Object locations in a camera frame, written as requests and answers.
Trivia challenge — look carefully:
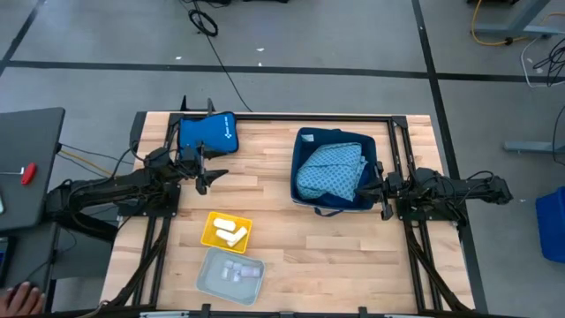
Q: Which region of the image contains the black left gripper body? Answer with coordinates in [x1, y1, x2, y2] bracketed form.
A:
[178, 140, 209, 196]

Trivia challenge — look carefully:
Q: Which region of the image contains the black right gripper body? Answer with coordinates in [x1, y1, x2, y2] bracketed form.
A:
[373, 161, 403, 222]

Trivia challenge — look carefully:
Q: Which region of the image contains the teal patterned cloth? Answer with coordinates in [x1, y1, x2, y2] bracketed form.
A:
[295, 141, 369, 202]

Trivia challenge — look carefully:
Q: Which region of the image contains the navy white-striped fabric bin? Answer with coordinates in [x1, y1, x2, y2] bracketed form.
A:
[290, 127, 380, 217]

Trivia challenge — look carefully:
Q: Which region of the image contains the grey plastic bin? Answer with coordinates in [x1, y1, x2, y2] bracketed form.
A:
[195, 246, 267, 307]

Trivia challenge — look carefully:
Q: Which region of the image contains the yellow slotted plastic basket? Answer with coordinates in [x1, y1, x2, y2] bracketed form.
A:
[200, 210, 253, 255]

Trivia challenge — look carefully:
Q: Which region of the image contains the blue pouch with white logo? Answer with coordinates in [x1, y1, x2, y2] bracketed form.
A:
[177, 111, 240, 160]

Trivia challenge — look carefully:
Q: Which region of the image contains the grey desk foot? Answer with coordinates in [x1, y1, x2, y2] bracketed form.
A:
[504, 140, 565, 155]

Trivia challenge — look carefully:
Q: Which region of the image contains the dark grey desk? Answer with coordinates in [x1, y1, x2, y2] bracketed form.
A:
[0, 107, 66, 233]

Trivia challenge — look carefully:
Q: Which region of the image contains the blue plastic crate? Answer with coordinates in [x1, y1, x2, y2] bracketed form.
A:
[535, 185, 565, 265]

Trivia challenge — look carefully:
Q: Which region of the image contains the person's hand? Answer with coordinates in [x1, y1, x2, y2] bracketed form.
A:
[0, 281, 47, 318]

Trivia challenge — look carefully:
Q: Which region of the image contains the black coiled floor cable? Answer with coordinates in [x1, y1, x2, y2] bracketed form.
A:
[178, 0, 253, 112]

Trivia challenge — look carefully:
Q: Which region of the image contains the black table frame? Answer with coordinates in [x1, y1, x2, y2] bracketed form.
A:
[117, 110, 476, 315]

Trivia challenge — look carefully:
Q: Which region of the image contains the yellow wire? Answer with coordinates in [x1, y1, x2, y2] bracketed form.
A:
[59, 149, 116, 177]

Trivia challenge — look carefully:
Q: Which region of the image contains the silver frame rail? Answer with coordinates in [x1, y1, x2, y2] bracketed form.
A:
[139, 311, 192, 318]

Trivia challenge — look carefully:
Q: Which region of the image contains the red-handled tool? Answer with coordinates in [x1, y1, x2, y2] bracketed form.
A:
[20, 162, 38, 186]

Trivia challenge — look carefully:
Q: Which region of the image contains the yellow floor cable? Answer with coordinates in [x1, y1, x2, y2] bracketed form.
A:
[470, 0, 565, 48]

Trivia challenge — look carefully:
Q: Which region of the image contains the white floor cable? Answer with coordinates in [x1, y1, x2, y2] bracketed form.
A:
[519, 34, 565, 89]

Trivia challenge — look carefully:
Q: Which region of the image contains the black cable bundle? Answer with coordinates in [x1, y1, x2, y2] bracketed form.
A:
[531, 37, 565, 88]

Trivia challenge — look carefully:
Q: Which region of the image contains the grey desk frame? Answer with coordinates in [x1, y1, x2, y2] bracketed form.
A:
[467, 0, 565, 39]

